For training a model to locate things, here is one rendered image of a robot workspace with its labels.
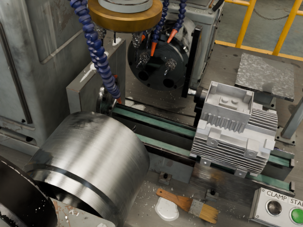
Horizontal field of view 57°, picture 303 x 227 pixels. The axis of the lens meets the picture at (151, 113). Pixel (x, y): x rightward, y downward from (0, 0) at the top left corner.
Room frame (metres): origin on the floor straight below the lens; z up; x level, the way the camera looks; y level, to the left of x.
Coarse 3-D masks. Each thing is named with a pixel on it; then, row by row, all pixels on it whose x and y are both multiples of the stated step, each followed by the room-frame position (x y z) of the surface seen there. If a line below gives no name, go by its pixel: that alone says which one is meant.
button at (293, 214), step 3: (294, 210) 0.31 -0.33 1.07; (297, 210) 0.31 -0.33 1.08; (300, 210) 0.31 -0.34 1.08; (291, 213) 0.31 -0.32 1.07; (294, 213) 0.31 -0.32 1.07; (297, 213) 0.31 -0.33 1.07; (300, 213) 0.31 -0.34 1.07; (291, 216) 0.30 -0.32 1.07; (294, 216) 0.30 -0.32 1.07; (297, 216) 0.30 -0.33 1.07; (300, 216) 0.30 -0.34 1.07; (294, 219) 0.30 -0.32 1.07; (297, 219) 0.30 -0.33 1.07; (300, 219) 0.30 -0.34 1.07; (297, 222) 0.29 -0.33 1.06; (300, 222) 0.29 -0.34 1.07
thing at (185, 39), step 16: (176, 16) 1.00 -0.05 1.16; (128, 48) 0.90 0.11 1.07; (144, 48) 0.87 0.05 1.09; (160, 48) 0.86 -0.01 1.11; (176, 48) 0.85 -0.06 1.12; (144, 64) 0.87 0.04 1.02; (160, 64) 0.86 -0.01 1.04; (176, 64) 0.84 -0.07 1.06; (144, 80) 0.86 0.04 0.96; (160, 80) 0.85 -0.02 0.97; (176, 80) 0.84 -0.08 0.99
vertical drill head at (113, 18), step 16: (96, 0) 0.66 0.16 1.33; (112, 0) 0.62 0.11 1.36; (128, 0) 0.62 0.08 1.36; (144, 0) 0.63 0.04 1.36; (96, 16) 0.60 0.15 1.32; (112, 16) 0.59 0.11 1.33; (128, 16) 0.59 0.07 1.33; (144, 16) 0.60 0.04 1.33; (160, 16) 0.65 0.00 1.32; (128, 32) 0.59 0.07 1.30
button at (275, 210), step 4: (272, 200) 0.33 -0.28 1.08; (268, 204) 0.32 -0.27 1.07; (272, 204) 0.32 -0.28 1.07; (276, 204) 0.32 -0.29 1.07; (280, 204) 0.32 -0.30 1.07; (268, 208) 0.32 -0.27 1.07; (272, 208) 0.31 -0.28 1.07; (276, 208) 0.32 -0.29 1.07; (280, 208) 0.32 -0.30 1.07; (272, 212) 0.31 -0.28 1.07; (276, 212) 0.31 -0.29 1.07; (280, 212) 0.31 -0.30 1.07
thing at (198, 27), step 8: (192, 32) 0.75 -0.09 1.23; (200, 32) 0.74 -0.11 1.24; (192, 40) 0.74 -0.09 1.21; (192, 48) 0.74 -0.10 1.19; (192, 56) 0.74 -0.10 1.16; (192, 64) 0.74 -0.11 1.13; (192, 72) 0.74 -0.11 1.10; (184, 80) 0.74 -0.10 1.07; (184, 88) 0.74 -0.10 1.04; (184, 96) 0.74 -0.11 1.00
